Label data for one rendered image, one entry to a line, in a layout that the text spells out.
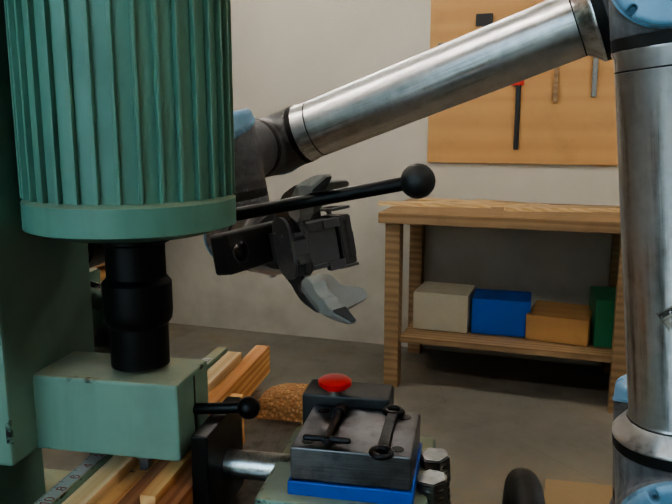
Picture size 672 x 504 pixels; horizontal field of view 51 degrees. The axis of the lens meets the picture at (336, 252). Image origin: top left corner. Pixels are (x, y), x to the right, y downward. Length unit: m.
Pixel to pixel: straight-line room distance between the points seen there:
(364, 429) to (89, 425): 0.24
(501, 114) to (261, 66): 1.38
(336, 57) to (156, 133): 3.45
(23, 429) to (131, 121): 0.29
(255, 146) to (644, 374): 0.56
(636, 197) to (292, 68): 3.35
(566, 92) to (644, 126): 2.93
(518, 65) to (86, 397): 0.66
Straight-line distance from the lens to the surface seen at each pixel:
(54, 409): 0.67
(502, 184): 3.78
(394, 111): 0.99
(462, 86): 0.97
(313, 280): 0.76
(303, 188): 0.72
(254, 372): 0.95
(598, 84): 3.74
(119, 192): 0.54
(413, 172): 0.68
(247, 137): 0.95
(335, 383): 0.63
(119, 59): 0.54
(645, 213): 0.82
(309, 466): 0.57
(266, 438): 0.82
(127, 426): 0.64
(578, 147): 3.73
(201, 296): 4.45
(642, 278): 0.84
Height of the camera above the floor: 1.25
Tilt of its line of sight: 10 degrees down
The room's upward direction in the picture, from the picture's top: straight up
